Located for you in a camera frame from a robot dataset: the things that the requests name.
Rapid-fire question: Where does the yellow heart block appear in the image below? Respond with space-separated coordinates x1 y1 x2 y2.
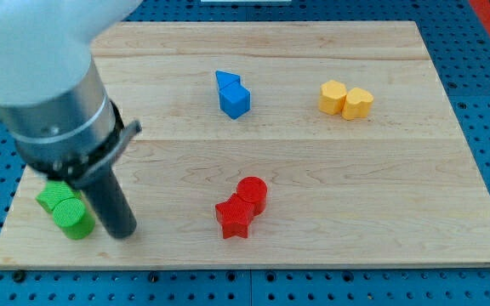
341 88 374 120

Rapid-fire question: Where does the wooden board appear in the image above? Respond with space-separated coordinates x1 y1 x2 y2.
0 21 490 270

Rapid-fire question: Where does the blue cube block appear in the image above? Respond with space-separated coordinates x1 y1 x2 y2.
219 82 251 120

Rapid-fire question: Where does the green cylinder block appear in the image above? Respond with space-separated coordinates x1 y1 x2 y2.
52 198 95 240

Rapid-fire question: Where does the red star block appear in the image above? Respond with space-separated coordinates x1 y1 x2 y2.
215 193 254 239

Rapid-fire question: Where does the green hexagon block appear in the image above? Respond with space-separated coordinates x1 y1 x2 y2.
36 180 82 213

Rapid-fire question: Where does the yellow hexagon block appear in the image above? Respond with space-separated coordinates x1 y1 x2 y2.
318 80 347 115

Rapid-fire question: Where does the blue triangle block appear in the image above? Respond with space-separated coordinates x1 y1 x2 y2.
215 71 241 90

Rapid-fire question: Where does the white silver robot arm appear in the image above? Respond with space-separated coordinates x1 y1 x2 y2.
0 0 141 239

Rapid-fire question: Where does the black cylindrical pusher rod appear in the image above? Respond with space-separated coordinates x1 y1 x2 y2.
81 168 137 239

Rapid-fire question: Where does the red cylinder block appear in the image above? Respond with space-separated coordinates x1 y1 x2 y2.
236 176 268 216

